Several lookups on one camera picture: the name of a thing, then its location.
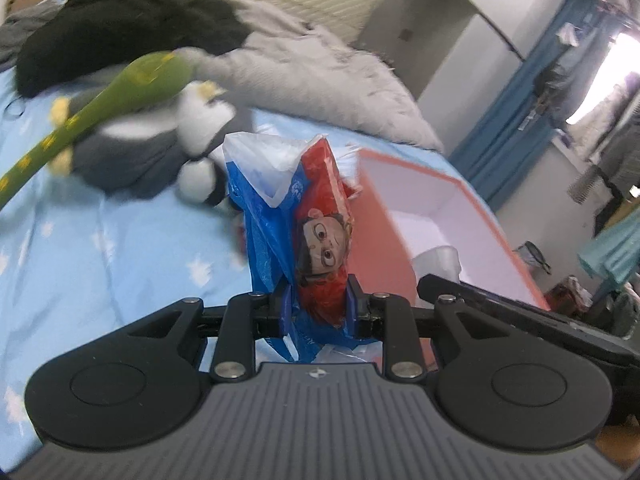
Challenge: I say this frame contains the salmon pink cardboard box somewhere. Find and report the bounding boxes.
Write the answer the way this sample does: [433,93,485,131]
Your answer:
[348,150,548,310]

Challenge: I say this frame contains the green plush back scratcher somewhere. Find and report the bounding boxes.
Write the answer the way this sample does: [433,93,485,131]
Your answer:
[1,52,193,205]

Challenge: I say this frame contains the grey duvet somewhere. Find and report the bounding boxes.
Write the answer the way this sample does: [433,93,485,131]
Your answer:
[174,0,446,154]

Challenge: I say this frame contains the clear bag with cream item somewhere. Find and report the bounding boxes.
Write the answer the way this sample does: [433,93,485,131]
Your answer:
[411,245,462,283]

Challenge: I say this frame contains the blue curtain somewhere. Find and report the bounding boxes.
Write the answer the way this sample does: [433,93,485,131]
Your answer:
[449,0,597,211]

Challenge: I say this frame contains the grey penguin plush toy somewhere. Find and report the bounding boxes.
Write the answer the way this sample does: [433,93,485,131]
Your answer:
[48,81,254,200]

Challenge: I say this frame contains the white waste bin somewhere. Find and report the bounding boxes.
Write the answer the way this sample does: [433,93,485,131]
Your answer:
[513,240,552,275]

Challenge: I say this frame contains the grey white wardrobe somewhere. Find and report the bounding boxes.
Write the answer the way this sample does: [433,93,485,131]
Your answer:
[357,0,563,154]

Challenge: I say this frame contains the blue patterned bed sheet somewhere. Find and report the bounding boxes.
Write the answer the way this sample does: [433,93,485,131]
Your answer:
[0,66,501,474]

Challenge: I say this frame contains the blue red cartoon plastic bag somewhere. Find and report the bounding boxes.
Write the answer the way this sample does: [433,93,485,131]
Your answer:
[222,132,361,363]

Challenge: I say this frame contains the hanging clothes rack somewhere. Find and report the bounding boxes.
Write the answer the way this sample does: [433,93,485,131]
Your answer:
[531,0,640,286]

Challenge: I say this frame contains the small panda plush toy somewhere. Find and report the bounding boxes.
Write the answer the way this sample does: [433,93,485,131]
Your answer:
[177,157,228,207]

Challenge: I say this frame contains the black clothing pile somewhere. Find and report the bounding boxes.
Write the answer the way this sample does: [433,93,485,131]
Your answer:
[15,0,250,98]

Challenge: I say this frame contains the dark grey garment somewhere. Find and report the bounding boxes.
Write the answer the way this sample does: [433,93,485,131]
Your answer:
[0,0,61,73]

